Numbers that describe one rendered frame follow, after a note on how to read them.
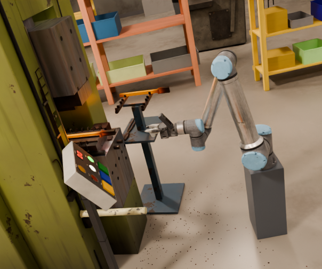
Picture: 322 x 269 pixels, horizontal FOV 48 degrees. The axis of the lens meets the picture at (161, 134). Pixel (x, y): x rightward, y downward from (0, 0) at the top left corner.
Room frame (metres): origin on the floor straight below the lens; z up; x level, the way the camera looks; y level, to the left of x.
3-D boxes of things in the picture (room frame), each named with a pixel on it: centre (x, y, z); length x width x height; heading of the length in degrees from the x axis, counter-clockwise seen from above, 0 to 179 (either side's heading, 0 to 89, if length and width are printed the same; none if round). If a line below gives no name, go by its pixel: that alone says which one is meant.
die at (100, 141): (2.27, 0.61, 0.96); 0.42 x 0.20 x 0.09; 74
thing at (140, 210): (1.85, 0.41, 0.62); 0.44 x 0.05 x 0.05; 74
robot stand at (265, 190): (2.03, -0.63, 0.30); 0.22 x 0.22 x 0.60; 87
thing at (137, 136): (2.66, 0.14, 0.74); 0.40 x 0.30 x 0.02; 162
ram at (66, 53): (2.31, 0.59, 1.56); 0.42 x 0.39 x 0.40; 74
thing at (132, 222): (2.32, 0.60, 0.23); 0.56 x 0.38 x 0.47; 74
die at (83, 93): (2.27, 0.61, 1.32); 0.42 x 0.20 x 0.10; 74
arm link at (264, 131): (2.02, -0.63, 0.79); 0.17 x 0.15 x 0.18; 151
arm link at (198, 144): (2.07, -0.23, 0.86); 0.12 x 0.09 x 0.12; 151
